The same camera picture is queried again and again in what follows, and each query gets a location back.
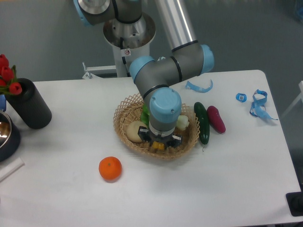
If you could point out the black device at table corner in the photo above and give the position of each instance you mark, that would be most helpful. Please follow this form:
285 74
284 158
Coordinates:
295 203

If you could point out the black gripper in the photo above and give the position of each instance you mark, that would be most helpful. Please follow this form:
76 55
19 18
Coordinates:
165 137

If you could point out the yellow bell pepper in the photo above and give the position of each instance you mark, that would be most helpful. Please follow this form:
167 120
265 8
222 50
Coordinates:
158 145

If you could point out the dark metal bowl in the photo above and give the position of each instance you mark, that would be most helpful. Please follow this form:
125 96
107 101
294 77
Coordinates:
9 137

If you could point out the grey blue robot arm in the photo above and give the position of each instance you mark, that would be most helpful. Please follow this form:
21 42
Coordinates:
155 78

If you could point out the dark green cucumber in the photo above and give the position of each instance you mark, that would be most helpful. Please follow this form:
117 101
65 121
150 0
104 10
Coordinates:
204 124

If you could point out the magenta sweet potato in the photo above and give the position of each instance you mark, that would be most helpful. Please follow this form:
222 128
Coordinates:
216 120

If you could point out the woven wicker basket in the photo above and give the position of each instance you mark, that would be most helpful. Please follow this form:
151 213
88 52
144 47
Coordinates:
130 111

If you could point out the curved blue tape strip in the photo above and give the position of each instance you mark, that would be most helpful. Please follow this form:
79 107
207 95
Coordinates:
198 89

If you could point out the tangled blue tape ribbon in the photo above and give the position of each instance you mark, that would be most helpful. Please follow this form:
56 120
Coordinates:
258 108

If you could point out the beige round onion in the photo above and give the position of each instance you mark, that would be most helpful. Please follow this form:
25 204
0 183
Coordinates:
132 131

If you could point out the white plastic bar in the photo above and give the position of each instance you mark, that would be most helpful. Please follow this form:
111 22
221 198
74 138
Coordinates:
8 169

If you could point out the green bok choy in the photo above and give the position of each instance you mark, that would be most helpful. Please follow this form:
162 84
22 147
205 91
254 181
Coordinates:
145 115

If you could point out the white frame at right edge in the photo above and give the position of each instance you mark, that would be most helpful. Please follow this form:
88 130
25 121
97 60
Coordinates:
298 99

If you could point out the small blue tape roll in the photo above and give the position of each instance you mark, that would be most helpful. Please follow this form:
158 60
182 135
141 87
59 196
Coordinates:
241 97

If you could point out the blue object at left edge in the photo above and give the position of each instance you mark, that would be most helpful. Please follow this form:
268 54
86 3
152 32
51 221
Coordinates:
3 103

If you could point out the orange mandarin fruit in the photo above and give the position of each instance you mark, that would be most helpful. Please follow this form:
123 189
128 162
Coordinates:
110 168

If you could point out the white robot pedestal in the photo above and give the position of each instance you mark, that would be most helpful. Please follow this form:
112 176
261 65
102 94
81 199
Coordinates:
128 42

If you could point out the red tulip bouquet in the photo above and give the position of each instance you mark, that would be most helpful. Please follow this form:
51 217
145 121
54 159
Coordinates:
9 84

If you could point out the black cylindrical vase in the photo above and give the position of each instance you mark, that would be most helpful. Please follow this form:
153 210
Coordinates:
30 105

